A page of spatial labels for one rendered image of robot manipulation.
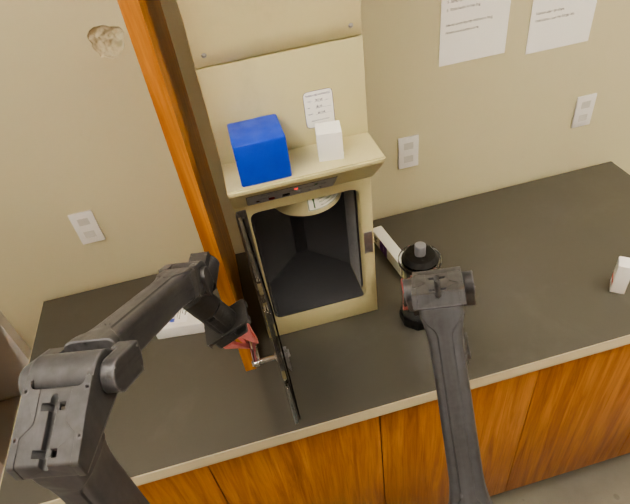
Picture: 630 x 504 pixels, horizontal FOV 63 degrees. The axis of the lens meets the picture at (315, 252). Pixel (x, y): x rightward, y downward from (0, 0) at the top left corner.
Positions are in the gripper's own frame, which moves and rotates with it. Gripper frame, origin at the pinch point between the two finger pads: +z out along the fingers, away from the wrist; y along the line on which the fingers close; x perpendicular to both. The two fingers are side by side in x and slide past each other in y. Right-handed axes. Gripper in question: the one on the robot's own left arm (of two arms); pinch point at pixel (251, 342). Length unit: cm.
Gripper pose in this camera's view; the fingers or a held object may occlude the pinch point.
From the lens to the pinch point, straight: 112.2
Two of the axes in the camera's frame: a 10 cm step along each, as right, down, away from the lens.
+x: 2.6, 6.2, -7.4
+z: 5.0, 5.7, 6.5
